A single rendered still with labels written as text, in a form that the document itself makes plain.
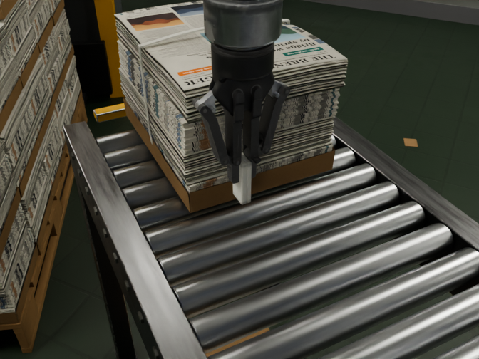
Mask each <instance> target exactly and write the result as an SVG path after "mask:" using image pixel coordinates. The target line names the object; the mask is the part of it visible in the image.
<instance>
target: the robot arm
mask: <svg viewBox="0 0 479 359"><path fill-rule="evenodd" d="M282 5H283V0H203V11H204V30H205V36H206V37H207V38H208V39H209V40H210V41H211V61H212V80H211V83H210V86H209V90H210V91H209V92H208V93H207V94H206V95H205V96H203V97H202V98H201V99H200V98H195V99H194V100H193V101H192V104H193V105H194V106H195V108H196V109H197V110H198V111H199V112H200V114H201V116H202V120H203V123H204V126H205V129H206V132H207V136H208V138H209V141H210V145H211V148H212V151H213V154H214V156H215V157H216V158H217V160H218V161H219V162H220V163H221V165H224V166H225V165H227V176H228V178H229V179H230V181H231V182H232V183H233V195H234V196H235V197H236V198H237V200H238V201H239V202H240V204H242V205H243V204H246V203H250V202H251V179H252V178H254V177H255V176H256V173H257V171H256V170H257V164H258V163H260V161H261V158H260V157H259V156H260V155H261V154H262V153H264V154H267V153H268V152H269V151H270V148H271V146H272V141H273V138H274V133H275V130H276V127H277V123H278V119H279V115H280V112H281V109H282V104H283V102H284V101H285V100H286V98H287V96H288V95H289V92H290V88H289V87H288V86H287V85H285V84H284V83H283V82H281V81H280V80H275V78H274V75H273V73H272V70H273V67H274V42H275V41H276V40H277V39H278V38H279V37H280V35H281V32H282ZM265 97H266V98H265ZM264 99H265V101H264V106H263V109H262V102H263V100H264ZM216 100H217V101H218V102H219V103H220V104H221V105H222V106H223V110H224V113H225V143H224V140H223V138H222V133H221V130H220V127H219V123H218V121H217V118H216V116H215V114H214V113H215V112H216V110H215V109H216V106H215V101H216ZM260 116H261V118H260V120H259V117H260ZM242 121H243V129H242ZM242 150H243V152H244V154H243V153H242Z"/></svg>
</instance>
